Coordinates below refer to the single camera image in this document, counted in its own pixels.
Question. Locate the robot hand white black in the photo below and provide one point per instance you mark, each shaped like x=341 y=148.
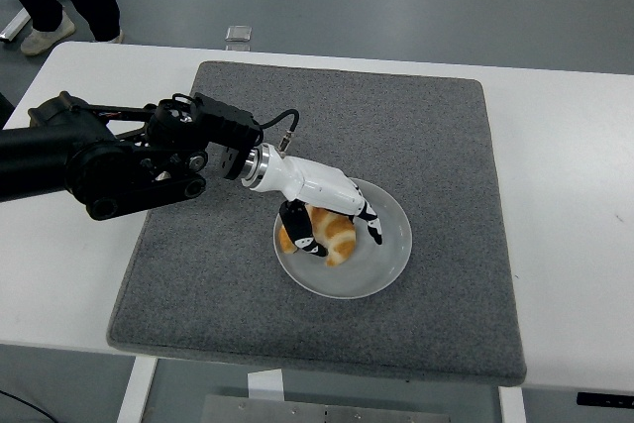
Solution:
x=322 y=187

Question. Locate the croissant bread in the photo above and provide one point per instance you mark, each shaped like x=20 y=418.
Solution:
x=337 y=235

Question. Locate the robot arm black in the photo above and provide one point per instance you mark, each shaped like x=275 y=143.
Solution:
x=30 y=155

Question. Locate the grey round plate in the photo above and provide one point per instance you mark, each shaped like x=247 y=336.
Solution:
x=376 y=264

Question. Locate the grey metal plate with screws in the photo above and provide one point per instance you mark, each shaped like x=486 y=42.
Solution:
x=322 y=410

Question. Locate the grey felt mat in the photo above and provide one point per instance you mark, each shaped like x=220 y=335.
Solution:
x=347 y=121

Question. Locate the small clear square floor fitting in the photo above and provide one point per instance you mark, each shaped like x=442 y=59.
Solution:
x=239 y=33

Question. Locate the white table leg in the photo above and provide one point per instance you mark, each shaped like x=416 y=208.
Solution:
x=136 y=391
x=512 y=405

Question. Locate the black furniture piece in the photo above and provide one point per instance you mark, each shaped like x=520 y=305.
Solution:
x=5 y=111

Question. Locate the white floor bar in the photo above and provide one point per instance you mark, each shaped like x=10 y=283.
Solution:
x=15 y=24

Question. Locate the black table control panel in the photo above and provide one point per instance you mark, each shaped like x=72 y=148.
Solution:
x=604 y=399

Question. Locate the white table bracket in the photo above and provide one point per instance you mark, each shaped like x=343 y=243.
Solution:
x=265 y=386

